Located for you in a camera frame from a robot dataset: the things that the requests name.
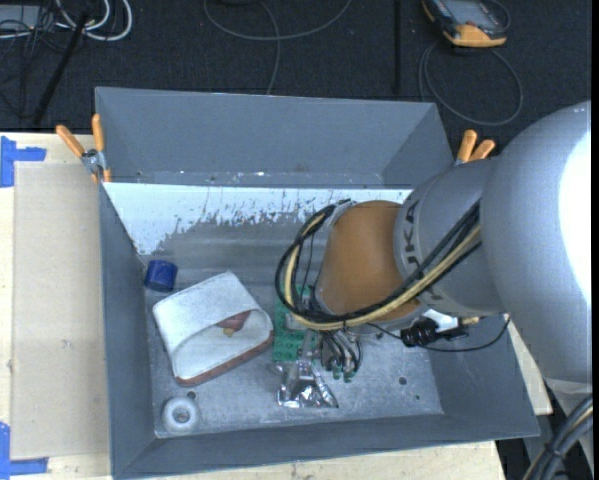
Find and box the grey metal bin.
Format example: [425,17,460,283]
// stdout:
[93,86,542,480]

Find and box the white slipper with brown sole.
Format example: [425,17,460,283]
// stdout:
[151,270,276,388]

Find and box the white ring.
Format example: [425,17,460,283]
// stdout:
[161,396,201,433]

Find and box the blue cup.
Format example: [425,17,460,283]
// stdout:
[144,259,180,293]

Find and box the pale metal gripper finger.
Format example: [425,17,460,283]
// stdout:
[277,359,314,409]
[303,373,340,410]

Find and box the green studded flat plate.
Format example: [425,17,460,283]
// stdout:
[271,287,321,364]

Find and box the black cylinder on white bracket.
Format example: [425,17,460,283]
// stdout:
[400,309,481,349]

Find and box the pale brown cardboard board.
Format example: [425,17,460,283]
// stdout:
[9,161,111,462]

